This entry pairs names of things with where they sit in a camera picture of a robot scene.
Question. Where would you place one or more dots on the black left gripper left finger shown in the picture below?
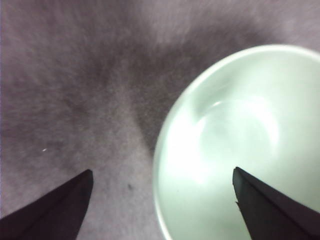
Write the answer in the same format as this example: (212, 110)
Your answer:
(55, 215)

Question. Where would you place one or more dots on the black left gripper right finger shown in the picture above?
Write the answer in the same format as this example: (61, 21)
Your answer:
(275, 215)

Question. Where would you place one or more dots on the green ribbed bowl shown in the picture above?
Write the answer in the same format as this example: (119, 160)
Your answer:
(225, 125)

